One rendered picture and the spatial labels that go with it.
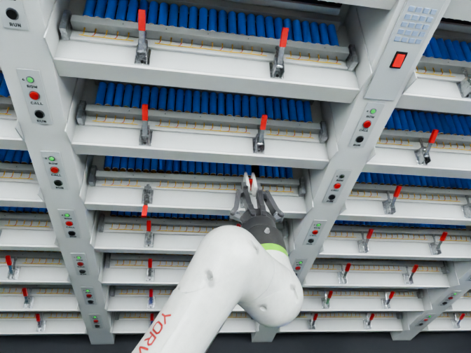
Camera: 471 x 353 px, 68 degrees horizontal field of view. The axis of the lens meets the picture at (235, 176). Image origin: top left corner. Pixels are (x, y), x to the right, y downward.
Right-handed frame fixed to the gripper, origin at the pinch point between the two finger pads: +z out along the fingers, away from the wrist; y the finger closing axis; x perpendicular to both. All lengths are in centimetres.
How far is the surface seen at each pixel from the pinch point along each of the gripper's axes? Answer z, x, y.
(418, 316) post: 10, -73, 88
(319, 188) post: -1.7, 0.9, 18.3
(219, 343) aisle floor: 13, -98, 2
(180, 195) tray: 2.8, -7.1, -18.0
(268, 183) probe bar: 5.4, -3.1, 6.5
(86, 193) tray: 1.9, -7.3, -42.3
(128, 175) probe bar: 5.1, -3.0, -32.0
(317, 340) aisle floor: 14, -98, 49
